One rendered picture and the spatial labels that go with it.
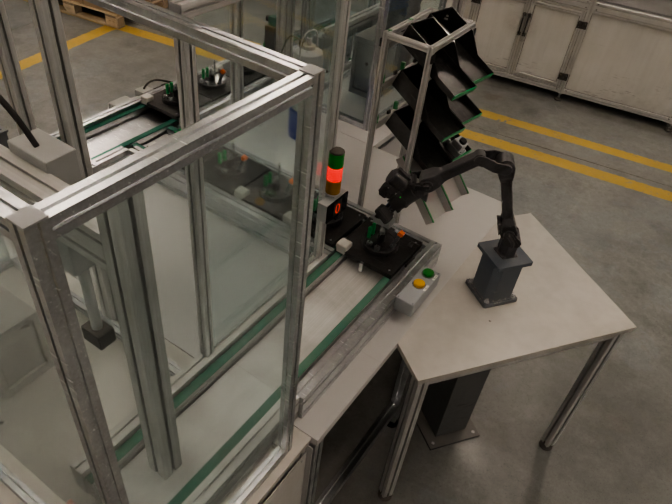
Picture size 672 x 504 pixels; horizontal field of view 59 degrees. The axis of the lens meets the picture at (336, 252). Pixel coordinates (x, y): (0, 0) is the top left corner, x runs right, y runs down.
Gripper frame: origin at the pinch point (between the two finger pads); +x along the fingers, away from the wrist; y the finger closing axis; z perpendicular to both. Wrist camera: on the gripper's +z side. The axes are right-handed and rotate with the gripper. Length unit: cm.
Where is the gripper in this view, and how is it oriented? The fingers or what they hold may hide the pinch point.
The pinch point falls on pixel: (384, 210)
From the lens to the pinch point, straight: 214.1
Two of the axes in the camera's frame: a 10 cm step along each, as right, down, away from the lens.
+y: -5.5, 5.1, -6.6
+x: -5.8, 3.4, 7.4
